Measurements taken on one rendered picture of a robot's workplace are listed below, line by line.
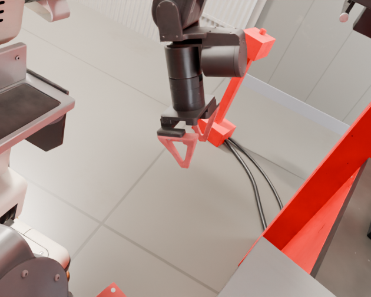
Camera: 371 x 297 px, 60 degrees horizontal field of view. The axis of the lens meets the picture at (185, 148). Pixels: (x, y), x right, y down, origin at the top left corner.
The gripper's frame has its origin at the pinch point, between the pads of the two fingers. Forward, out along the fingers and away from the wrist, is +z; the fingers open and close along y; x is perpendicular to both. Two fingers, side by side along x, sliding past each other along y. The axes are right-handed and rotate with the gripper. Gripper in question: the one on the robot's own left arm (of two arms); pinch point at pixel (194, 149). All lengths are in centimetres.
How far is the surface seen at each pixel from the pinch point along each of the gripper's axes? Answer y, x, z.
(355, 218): 23.2, -32.0, 29.9
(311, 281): -14.4, -22.5, 11.0
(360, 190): 37, -34, 31
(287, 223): 60, -13, 70
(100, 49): 192, 165, 28
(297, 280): -15.6, -20.6, 10.0
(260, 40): 147, 16, 14
